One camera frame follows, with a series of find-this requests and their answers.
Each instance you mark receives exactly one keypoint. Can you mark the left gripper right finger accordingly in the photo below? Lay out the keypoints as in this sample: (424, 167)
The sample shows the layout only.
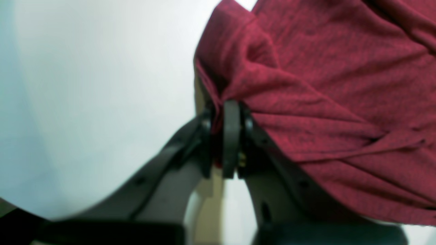
(290, 207)

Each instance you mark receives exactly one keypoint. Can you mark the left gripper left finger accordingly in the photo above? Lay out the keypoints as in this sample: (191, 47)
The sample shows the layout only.
(149, 208)

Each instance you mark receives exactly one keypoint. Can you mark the dark red t-shirt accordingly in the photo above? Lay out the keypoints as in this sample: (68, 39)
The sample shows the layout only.
(345, 88)

